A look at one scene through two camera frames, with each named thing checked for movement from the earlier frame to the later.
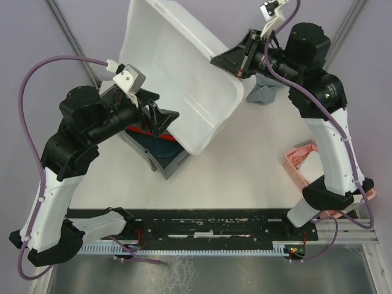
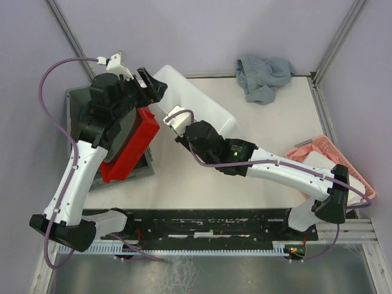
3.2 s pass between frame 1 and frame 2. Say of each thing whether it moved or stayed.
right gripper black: moved
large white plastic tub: moved
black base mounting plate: stayed
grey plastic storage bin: moved
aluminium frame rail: stayed
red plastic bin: moved
